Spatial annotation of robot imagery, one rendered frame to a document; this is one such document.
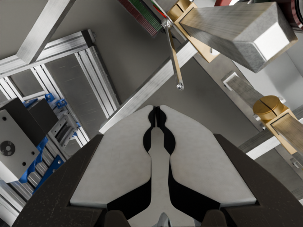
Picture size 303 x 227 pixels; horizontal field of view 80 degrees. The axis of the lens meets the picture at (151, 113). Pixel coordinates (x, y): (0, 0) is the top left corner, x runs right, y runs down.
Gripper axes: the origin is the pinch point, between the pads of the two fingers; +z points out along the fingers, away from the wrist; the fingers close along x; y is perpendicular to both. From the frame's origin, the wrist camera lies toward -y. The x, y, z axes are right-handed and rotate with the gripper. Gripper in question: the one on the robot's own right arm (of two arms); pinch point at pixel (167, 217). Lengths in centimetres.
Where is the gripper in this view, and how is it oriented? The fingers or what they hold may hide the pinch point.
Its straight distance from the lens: 51.1
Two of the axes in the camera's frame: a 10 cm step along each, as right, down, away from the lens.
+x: 5.7, 7.1, 4.1
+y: -8.2, 5.0, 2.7
